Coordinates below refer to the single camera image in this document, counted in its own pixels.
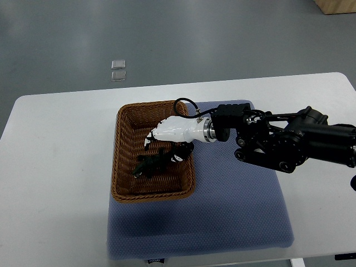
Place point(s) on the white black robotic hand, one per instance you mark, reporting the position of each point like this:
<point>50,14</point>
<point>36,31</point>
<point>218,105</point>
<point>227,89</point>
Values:
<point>181,130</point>

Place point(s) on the dark toy crocodile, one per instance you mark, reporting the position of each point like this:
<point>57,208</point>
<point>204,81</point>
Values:
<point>148,164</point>

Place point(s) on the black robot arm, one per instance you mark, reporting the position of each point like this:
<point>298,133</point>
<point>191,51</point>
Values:
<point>284,141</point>

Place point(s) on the brown wicker basket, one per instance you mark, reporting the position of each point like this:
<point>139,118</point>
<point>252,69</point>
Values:
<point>133,123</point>

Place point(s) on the lower metal floor plate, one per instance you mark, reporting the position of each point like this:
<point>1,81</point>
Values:
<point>119,75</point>

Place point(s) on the metal floor plate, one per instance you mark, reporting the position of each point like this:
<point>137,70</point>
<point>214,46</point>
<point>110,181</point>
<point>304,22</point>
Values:
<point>119,75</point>
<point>118,64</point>

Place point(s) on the blue-grey fabric mat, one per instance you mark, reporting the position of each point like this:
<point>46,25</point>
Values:
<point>235,206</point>

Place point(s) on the upper metal floor plate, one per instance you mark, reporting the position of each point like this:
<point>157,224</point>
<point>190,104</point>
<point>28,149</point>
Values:
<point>118,64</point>

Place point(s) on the wooden box corner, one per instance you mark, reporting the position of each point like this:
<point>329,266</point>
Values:
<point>336,6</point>

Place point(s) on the black table control panel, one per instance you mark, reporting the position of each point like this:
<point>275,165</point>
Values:
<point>348,256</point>

